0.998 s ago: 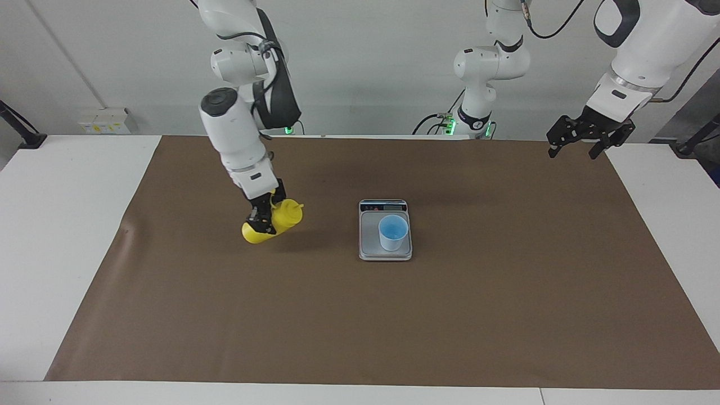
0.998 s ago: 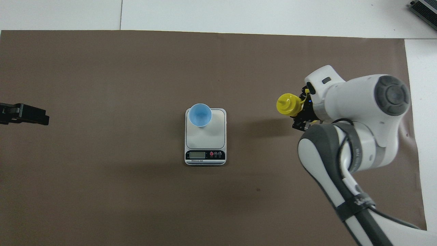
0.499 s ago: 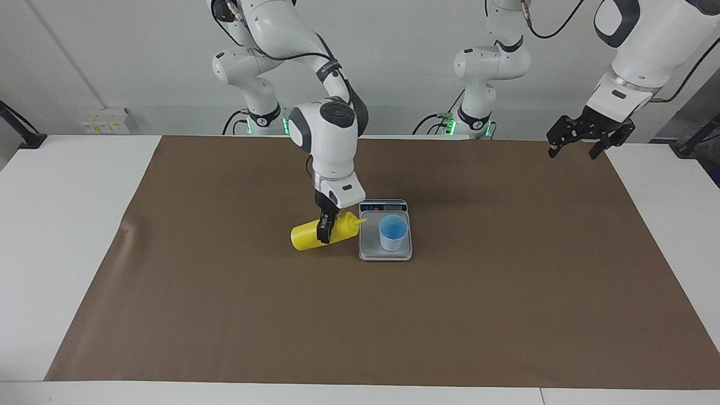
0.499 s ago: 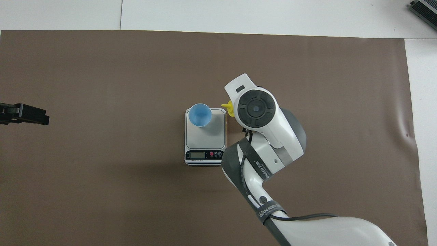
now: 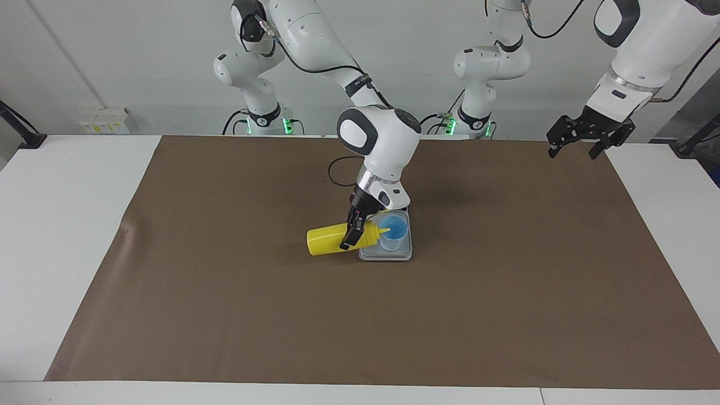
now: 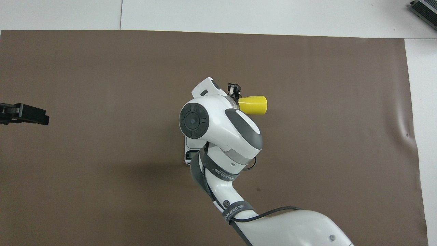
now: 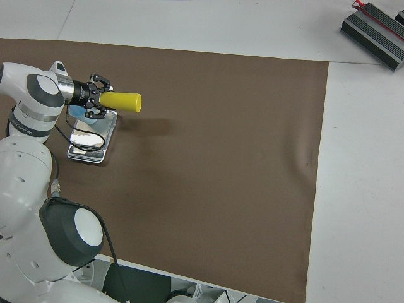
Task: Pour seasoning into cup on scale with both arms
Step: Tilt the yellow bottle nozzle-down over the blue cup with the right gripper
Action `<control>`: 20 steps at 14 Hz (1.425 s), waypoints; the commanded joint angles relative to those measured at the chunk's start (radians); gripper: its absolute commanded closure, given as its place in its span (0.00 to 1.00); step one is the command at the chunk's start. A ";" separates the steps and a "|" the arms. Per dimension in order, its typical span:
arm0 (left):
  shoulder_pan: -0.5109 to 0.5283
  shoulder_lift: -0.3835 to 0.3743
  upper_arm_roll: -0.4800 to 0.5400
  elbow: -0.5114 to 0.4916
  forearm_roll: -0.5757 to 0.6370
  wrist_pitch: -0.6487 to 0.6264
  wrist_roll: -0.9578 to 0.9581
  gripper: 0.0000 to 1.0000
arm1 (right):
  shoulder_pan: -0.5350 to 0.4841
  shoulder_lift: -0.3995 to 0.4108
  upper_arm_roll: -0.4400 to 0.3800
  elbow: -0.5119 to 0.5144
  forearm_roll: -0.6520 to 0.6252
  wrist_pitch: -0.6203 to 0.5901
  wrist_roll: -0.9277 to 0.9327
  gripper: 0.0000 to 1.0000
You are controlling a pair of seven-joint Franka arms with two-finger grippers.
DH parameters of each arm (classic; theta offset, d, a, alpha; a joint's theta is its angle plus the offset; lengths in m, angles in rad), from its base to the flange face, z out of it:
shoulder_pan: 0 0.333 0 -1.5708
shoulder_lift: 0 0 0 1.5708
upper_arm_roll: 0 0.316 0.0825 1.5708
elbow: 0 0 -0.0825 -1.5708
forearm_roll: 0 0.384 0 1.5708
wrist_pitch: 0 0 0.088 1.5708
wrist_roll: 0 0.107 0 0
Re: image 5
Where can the silver digital kitchen scale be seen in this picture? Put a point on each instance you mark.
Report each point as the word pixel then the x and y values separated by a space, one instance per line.
pixel 385 256

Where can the black clamp stand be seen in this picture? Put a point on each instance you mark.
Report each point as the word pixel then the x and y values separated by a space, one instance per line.
pixel 28 138
pixel 689 147

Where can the yellow squeeze bottle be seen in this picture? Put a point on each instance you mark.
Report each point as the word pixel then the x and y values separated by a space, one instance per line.
pixel 326 239

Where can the light blue plastic cup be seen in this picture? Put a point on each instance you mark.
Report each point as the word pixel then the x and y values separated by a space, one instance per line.
pixel 394 236

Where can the brown paper table mat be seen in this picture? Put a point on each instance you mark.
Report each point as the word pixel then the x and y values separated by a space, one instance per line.
pixel 506 292

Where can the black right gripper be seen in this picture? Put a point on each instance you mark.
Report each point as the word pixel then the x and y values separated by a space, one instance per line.
pixel 363 211

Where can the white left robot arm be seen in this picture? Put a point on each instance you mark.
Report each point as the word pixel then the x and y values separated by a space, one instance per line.
pixel 489 62

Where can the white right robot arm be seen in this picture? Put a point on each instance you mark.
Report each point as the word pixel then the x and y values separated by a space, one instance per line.
pixel 388 140

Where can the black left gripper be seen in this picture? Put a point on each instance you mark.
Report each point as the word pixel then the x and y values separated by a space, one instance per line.
pixel 602 121

